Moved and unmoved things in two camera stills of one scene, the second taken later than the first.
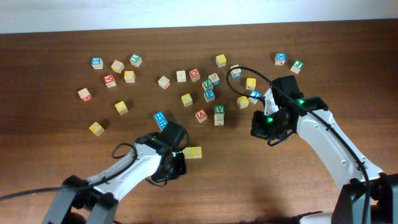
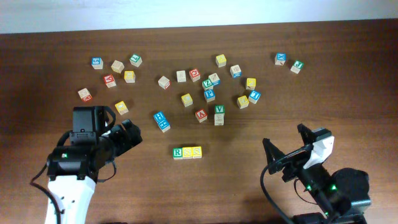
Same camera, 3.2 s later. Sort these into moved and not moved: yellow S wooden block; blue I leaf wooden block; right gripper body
Moved: right gripper body
Not moved: blue I leaf wooden block; yellow S wooden block
